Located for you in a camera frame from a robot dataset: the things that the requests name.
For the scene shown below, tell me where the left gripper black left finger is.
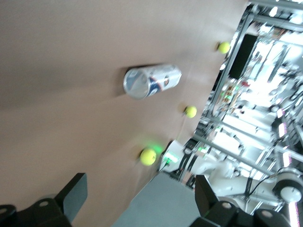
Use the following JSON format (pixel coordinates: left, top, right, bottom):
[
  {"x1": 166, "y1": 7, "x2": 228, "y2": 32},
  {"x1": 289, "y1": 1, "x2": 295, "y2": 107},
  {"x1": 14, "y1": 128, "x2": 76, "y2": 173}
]
[{"x1": 56, "y1": 172, "x2": 88, "y2": 223}]

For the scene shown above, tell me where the yellow tennis ball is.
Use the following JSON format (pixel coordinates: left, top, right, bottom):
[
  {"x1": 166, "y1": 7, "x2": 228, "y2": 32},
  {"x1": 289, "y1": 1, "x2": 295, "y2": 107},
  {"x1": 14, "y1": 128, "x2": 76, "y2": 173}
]
[
  {"x1": 217, "y1": 41, "x2": 231, "y2": 54},
  {"x1": 139, "y1": 148, "x2": 157, "y2": 166},
  {"x1": 185, "y1": 105, "x2": 197, "y2": 118}
]

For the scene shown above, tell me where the aluminium frame rack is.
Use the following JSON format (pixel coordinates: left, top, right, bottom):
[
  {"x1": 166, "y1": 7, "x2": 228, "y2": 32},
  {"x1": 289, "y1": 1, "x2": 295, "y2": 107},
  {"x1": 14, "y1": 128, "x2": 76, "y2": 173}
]
[{"x1": 189, "y1": 0, "x2": 303, "y2": 227}]

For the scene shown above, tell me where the white blue tennis ball can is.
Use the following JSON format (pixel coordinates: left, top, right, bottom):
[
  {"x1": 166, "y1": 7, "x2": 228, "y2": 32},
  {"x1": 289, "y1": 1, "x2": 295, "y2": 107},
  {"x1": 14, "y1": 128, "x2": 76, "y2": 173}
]
[{"x1": 123, "y1": 63, "x2": 183, "y2": 101}]

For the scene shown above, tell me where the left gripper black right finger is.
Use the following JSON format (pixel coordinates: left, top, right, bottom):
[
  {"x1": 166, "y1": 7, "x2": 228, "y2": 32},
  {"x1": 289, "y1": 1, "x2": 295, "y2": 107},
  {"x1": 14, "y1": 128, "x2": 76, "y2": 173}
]
[{"x1": 194, "y1": 174, "x2": 220, "y2": 218}]

